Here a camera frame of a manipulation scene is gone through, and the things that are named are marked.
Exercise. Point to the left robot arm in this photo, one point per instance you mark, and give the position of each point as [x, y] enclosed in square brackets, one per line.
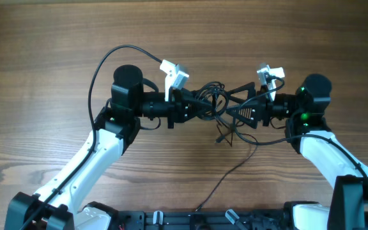
[57, 204]

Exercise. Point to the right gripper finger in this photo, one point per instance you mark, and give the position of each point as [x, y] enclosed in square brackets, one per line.
[248, 115]
[249, 88]

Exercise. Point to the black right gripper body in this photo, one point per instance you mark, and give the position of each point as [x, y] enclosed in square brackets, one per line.
[268, 106]

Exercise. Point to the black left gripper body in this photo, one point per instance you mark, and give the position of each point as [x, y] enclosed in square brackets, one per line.
[174, 98]

